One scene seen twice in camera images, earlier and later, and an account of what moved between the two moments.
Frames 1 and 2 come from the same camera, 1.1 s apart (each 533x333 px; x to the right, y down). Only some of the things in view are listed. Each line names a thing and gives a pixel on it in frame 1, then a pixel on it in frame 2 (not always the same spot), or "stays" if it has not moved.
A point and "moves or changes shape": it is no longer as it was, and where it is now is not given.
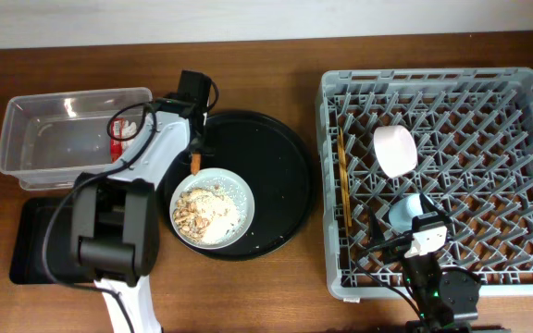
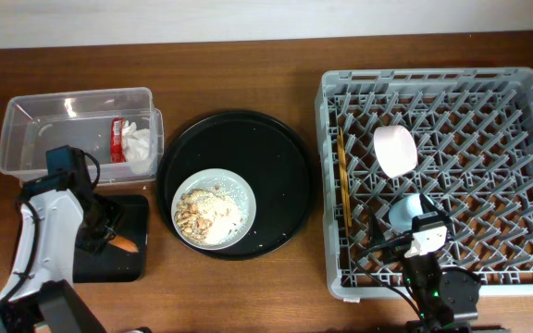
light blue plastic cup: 402,213 stays
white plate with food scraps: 213,209 stays
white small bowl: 395,150 stays
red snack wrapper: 117,127 stays
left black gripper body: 204,142 → 100,226
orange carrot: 195,162 moves or changes shape
